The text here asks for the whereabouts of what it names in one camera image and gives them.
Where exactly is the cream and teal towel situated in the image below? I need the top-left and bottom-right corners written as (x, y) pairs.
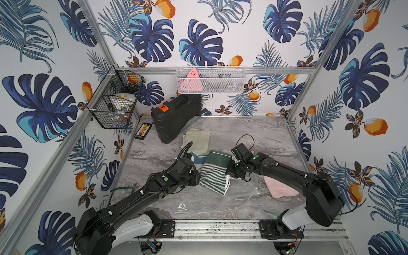
top-left (190, 152), bottom-right (207, 170)

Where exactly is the clear wall-mounted tray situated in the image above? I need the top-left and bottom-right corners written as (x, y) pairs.
top-left (175, 66), bottom-right (246, 94)

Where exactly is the small black orange box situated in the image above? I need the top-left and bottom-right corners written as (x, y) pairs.
top-left (134, 122), bottom-right (153, 140)

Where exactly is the black plastic tool case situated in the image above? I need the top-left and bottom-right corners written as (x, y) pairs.
top-left (151, 94), bottom-right (201, 144)

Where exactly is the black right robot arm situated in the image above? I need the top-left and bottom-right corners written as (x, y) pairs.
top-left (227, 143), bottom-right (345, 230)

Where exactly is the green striped towel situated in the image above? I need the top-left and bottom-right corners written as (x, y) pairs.
top-left (199, 150), bottom-right (232, 196)

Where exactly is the pink triangle object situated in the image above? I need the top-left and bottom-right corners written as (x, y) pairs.
top-left (177, 68), bottom-right (203, 93)

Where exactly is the clear plastic vacuum bag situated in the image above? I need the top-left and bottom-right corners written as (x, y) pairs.
top-left (157, 117), bottom-right (306, 220)

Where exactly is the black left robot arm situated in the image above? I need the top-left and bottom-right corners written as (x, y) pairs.
top-left (73, 142), bottom-right (200, 255)

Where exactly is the pink towel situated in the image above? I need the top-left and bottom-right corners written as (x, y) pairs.
top-left (264, 176), bottom-right (300, 199)

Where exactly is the black wire basket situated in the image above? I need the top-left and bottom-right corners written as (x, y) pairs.
top-left (87, 67), bottom-right (145, 129)

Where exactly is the aluminium front rail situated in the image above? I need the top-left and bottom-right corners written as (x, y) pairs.
top-left (87, 218), bottom-right (348, 242)

